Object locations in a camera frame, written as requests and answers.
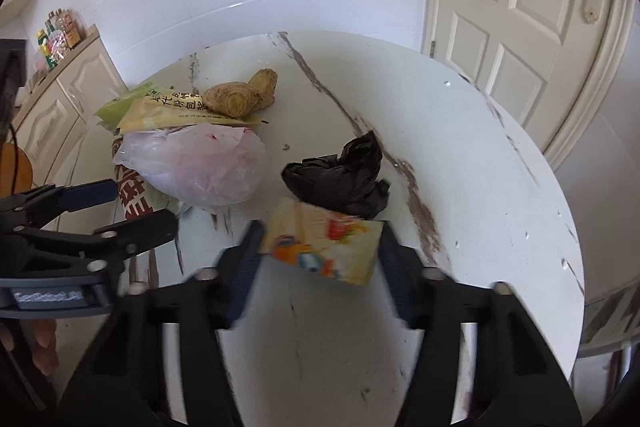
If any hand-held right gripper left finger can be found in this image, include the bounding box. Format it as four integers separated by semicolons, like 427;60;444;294
50;221;266;427

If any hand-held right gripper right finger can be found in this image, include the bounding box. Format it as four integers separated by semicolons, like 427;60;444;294
377;223;583;427

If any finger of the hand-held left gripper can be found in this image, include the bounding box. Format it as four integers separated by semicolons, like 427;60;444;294
19;209;180;279
0;179;119;234

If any yellow printed packet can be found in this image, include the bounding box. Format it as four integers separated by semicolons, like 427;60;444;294
117;91;263;134

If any pink plastic bag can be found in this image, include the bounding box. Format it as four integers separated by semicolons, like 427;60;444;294
112;123;267;206

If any ginger root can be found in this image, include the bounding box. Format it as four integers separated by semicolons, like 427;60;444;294
201;68;278;118

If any cream panel door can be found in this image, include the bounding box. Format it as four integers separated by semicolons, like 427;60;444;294
427;0;636;168

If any round white marble table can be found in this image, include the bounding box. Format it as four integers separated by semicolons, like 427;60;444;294
112;31;586;427

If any person's left hand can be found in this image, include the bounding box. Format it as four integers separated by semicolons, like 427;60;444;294
0;319;60;377

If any brown wooden chair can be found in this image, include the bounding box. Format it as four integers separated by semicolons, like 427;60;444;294
0;142;36;198

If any red white seasoning packet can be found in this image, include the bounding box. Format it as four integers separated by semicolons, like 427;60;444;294
50;31;72;58

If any colourful snack packet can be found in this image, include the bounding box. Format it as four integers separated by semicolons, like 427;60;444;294
260;197;386;287

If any black plastic bag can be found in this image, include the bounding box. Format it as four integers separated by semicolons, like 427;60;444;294
281;130;391;222

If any cream kitchen counter cabinet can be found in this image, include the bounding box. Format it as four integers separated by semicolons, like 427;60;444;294
10;24;128;233

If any green packet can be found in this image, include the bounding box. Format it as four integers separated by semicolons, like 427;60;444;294
95;83;173;132

